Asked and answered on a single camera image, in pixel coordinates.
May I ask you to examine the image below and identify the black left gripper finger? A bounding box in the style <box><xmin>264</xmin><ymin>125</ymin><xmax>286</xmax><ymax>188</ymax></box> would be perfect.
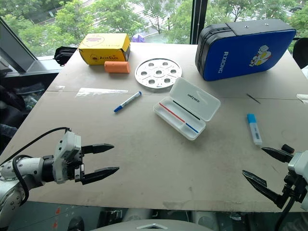
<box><xmin>81</xmin><ymin>143</ymin><xmax>115</xmax><ymax>155</ymax></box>
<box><xmin>81</xmin><ymin>167</ymin><xmax>120</xmax><ymax>185</ymax></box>

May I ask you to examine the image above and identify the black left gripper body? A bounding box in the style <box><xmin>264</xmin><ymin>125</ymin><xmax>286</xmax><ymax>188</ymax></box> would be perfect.
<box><xmin>71</xmin><ymin>146</ymin><xmax>85</xmax><ymax>183</ymax></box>

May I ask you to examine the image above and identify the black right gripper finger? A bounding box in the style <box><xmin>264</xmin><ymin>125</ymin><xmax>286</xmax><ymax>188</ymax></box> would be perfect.
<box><xmin>242</xmin><ymin>169</ymin><xmax>290</xmax><ymax>210</ymax></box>
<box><xmin>260</xmin><ymin>147</ymin><xmax>294</xmax><ymax>164</ymax></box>

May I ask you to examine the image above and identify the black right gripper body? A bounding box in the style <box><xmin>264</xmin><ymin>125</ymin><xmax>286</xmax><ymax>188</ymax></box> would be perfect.
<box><xmin>282</xmin><ymin>175</ymin><xmax>308</xmax><ymax>205</ymax></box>

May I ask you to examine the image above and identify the red and blue thin pencil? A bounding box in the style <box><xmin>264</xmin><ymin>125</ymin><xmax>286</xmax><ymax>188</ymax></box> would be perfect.
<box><xmin>158</xmin><ymin>103</ymin><xmax>200</xmax><ymax>134</ymax></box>

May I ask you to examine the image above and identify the thin black pencil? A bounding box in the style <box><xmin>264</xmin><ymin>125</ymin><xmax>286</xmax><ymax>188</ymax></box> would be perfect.
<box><xmin>172</xmin><ymin>100</ymin><xmax>201</xmax><ymax>120</ymax></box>

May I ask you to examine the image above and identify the white open pencil case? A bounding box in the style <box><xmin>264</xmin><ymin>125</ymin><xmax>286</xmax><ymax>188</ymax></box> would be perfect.
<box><xmin>153</xmin><ymin>77</ymin><xmax>221</xmax><ymax>141</ymax></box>

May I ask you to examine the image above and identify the blue and black padded case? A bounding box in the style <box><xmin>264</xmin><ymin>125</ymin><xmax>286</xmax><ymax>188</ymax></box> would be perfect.
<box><xmin>194</xmin><ymin>19</ymin><xmax>297</xmax><ymax>82</ymax></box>

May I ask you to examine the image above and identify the small black and red cylinder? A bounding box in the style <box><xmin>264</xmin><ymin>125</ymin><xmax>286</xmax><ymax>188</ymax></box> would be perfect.
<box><xmin>282</xmin><ymin>143</ymin><xmax>295</xmax><ymax>155</ymax></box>

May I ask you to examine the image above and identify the blue and white highlighter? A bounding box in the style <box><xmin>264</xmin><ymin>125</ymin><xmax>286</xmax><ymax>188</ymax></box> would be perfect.
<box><xmin>246</xmin><ymin>113</ymin><xmax>263</xmax><ymax>146</ymax></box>

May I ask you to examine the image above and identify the white marker with blue cap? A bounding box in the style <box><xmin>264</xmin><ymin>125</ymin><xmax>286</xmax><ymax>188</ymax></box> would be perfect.
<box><xmin>113</xmin><ymin>90</ymin><xmax>143</xmax><ymax>114</ymax></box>

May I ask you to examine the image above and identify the clear tape strip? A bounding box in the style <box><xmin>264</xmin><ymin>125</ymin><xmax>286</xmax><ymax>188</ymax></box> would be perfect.
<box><xmin>75</xmin><ymin>87</ymin><xmax>129</xmax><ymax>97</ymax></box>

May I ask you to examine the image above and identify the thin black stick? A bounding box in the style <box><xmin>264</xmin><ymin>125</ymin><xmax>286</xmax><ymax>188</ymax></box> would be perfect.
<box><xmin>246</xmin><ymin>93</ymin><xmax>261</xmax><ymax>105</ymax></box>

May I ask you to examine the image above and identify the grey robot torso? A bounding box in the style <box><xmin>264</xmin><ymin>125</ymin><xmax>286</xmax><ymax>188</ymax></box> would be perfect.
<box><xmin>90</xmin><ymin>218</ymin><xmax>214</xmax><ymax>231</ymax></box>

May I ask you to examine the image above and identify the orange rounded block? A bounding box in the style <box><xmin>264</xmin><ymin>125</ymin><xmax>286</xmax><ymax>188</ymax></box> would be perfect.
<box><xmin>103</xmin><ymin>61</ymin><xmax>131</xmax><ymax>74</ymax></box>

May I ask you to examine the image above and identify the round metal plate with holes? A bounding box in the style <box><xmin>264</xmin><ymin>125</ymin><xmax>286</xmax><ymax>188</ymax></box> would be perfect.
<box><xmin>134</xmin><ymin>58</ymin><xmax>183</xmax><ymax>90</ymax></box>

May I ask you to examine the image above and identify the yellow cardboard box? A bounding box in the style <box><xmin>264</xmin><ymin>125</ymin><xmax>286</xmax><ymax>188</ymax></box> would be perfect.
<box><xmin>78</xmin><ymin>33</ymin><xmax>131</xmax><ymax>66</ymax></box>

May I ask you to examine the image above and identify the black bag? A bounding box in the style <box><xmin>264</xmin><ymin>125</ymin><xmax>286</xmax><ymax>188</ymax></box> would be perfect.
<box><xmin>53</xmin><ymin>46</ymin><xmax>79</xmax><ymax>66</ymax></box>

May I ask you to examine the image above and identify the black chair back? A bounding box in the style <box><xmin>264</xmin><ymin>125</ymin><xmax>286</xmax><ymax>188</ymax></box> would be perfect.
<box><xmin>292</xmin><ymin>37</ymin><xmax>308</xmax><ymax>70</ymax></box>

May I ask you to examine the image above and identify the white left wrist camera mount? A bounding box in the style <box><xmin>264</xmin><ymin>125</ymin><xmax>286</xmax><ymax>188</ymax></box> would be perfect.
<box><xmin>52</xmin><ymin>131</ymin><xmax>82</xmax><ymax>185</ymax></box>

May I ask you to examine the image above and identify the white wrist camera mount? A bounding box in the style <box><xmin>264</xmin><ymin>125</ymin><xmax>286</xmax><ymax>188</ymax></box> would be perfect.
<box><xmin>52</xmin><ymin>131</ymin><xmax>82</xmax><ymax>185</ymax></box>
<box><xmin>287</xmin><ymin>150</ymin><xmax>308</xmax><ymax>186</ymax></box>

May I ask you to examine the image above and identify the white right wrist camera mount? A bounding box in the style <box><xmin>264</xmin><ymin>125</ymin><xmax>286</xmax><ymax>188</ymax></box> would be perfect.
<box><xmin>287</xmin><ymin>150</ymin><xmax>308</xmax><ymax>186</ymax></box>

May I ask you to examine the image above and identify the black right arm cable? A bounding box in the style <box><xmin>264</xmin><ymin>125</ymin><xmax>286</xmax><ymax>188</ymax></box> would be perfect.
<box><xmin>273</xmin><ymin>195</ymin><xmax>296</xmax><ymax>231</ymax></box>

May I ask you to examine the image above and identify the grey slanted window frame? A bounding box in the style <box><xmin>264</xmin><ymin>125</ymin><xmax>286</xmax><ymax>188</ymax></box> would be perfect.
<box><xmin>0</xmin><ymin>16</ymin><xmax>38</xmax><ymax>73</ymax></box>

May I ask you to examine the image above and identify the black window post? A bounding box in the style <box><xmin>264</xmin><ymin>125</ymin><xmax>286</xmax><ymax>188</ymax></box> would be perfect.
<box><xmin>190</xmin><ymin>0</ymin><xmax>208</xmax><ymax>45</ymax></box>

